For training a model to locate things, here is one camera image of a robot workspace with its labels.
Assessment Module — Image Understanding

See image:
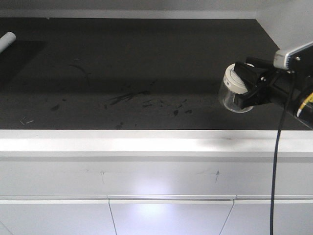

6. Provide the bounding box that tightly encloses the white base cabinet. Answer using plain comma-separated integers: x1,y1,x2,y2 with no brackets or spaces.
0,129,313,235

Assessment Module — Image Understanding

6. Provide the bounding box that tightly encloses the glass jar with white lid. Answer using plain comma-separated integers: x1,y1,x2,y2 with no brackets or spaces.
218,64,254,113

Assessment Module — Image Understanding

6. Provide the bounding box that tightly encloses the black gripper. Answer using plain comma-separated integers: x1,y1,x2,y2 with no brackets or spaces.
234,57,313,115

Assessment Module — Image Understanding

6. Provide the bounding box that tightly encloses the black camera cable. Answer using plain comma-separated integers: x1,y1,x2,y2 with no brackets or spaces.
269,70,295,235

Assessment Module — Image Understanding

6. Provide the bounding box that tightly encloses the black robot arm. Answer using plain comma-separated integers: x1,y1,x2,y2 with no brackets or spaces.
234,57,313,129

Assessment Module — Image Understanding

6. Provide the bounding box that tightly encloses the white plastic pipe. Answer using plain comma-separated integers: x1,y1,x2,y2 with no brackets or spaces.
0,32,16,53

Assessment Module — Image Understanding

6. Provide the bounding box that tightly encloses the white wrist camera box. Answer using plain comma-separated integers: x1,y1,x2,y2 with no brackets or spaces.
273,42,313,71

